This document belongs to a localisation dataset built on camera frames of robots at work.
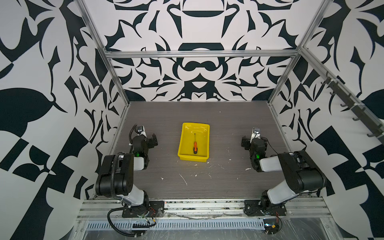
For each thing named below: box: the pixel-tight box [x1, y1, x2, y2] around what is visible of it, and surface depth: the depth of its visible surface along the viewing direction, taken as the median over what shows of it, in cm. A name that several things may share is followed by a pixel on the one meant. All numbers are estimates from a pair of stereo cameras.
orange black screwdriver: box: [193, 133, 198, 155], surface depth 95 cm
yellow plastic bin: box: [177, 122, 210, 162], surface depth 96 cm
